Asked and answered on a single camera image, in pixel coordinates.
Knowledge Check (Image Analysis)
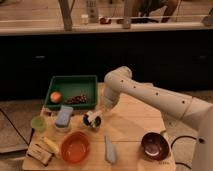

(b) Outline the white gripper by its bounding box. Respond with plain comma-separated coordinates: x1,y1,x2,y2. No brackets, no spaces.
102,89,120,110

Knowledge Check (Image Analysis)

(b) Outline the white handled dish brush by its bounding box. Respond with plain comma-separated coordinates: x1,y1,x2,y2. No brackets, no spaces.
83,111,101,121

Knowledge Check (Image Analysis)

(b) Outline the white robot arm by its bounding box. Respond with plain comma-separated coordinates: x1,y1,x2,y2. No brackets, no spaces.
102,66,213,171

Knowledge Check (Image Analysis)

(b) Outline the small metal cup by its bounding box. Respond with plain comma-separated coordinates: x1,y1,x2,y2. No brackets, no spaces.
83,115,101,130

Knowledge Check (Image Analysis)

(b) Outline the green plastic cup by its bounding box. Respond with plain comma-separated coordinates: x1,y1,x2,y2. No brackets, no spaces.
31,116,46,132

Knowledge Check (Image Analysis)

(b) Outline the dark grape bunch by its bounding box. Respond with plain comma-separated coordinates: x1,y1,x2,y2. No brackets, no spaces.
65,94,87,104

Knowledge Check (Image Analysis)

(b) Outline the green plastic bin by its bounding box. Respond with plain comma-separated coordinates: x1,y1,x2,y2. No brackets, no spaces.
44,75,98,110

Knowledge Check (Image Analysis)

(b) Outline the red yellow apple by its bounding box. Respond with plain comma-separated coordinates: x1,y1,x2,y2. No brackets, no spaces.
50,91,62,103

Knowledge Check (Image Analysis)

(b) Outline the orange plastic bowl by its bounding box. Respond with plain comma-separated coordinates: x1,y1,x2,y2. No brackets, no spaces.
60,131,90,164

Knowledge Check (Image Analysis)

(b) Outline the dark purple bowl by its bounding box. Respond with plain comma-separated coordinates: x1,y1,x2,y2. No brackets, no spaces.
141,132,169,161

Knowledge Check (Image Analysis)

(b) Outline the yellow banana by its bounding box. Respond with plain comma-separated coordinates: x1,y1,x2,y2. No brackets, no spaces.
43,137,59,154

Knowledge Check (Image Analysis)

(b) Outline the red object on shelf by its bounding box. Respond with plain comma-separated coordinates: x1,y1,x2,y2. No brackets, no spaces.
100,17,112,25

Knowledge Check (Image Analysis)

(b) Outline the white jar on shelf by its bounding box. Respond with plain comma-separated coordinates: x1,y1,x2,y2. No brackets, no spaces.
81,14,89,25

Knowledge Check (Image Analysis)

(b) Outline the wooden block holder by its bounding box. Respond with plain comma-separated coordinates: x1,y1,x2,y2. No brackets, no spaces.
27,143,54,166

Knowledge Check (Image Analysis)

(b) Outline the person sitting in background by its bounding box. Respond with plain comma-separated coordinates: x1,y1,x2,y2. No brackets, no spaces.
132,0,179,23

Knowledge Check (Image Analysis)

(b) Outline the black cable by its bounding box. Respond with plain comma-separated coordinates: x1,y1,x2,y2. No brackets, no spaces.
0,108,34,146

